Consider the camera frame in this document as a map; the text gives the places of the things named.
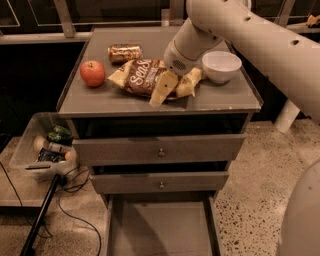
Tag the grey drawer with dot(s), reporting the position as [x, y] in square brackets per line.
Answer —
[169, 224]
[159, 182]
[158, 150]

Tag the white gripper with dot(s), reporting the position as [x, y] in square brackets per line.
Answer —
[175, 61]

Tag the red apple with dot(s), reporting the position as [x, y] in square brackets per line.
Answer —
[93, 73]

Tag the bottom grey drawer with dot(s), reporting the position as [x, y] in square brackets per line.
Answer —
[169, 224]

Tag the grey drawer cabinet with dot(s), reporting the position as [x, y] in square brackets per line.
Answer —
[110, 112]

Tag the black pole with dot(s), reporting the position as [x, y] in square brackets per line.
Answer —
[27, 249]

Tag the middle grey drawer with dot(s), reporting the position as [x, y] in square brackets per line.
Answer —
[159, 182]

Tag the white bowl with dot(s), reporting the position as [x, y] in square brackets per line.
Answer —
[220, 66]

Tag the dark blue snack packet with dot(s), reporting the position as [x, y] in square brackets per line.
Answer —
[46, 155]

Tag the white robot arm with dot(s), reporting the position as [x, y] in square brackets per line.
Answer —
[290, 61]

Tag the top grey drawer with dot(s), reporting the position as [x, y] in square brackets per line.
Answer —
[158, 150]

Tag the green snack bag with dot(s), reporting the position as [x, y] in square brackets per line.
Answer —
[60, 134]

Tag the gold soda can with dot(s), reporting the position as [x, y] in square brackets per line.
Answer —
[122, 53]

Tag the brown chip bag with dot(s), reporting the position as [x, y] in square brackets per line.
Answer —
[140, 77]

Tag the clear plastic bin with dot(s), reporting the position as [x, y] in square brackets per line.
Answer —
[34, 138]

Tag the white angled post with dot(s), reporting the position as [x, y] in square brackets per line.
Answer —
[286, 116]

